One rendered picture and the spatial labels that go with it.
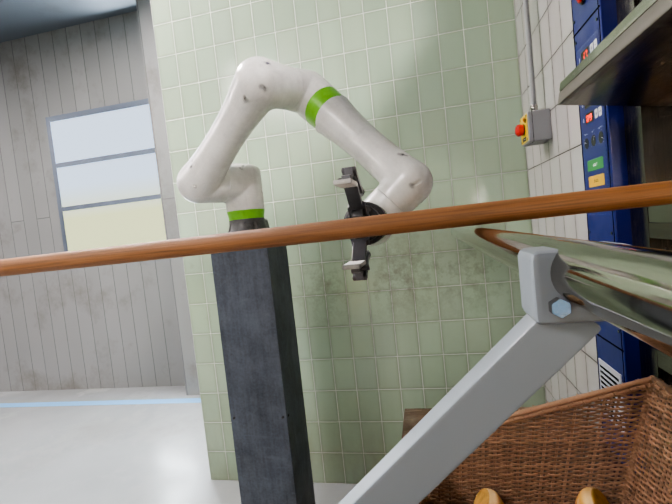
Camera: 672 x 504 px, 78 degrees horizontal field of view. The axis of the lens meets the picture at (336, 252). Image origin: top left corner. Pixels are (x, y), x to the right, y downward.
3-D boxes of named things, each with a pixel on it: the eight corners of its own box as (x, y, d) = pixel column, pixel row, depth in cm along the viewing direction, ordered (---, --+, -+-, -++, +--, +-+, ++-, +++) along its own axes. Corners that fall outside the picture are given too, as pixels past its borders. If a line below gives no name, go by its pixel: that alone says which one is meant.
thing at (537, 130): (543, 144, 144) (541, 115, 143) (552, 138, 134) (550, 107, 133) (521, 147, 145) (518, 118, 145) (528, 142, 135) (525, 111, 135)
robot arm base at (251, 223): (249, 236, 163) (248, 221, 163) (285, 232, 161) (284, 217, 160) (219, 239, 138) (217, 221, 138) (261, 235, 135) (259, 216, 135)
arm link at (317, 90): (269, 98, 118) (285, 56, 112) (302, 105, 128) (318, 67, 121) (305, 132, 110) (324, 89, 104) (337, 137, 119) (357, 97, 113)
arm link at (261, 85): (165, 179, 132) (238, 38, 99) (210, 179, 144) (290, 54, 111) (178, 212, 128) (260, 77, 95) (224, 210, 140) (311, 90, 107)
